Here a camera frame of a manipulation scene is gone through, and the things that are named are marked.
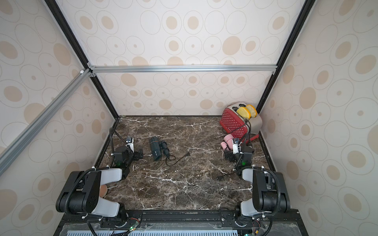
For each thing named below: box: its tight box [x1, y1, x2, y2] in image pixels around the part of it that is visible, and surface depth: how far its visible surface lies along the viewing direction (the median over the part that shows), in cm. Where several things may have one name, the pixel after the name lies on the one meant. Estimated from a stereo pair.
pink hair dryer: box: [220, 133, 234, 150], surface depth 102 cm
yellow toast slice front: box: [236, 106, 252, 119], surface depth 96 cm
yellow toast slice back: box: [246, 104, 258, 118], surface depth 97 cm
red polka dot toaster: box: [219, 102, 263, 142], surface depth 97 cm
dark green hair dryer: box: [149, 136, 170, 161], surface depth 99 cm
